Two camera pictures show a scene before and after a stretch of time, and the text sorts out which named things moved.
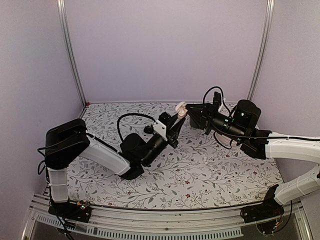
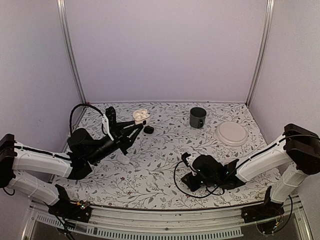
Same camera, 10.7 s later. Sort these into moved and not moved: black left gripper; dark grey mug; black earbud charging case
Moved: black left gripper
Not moved: dark grey mug; black earbud charging case
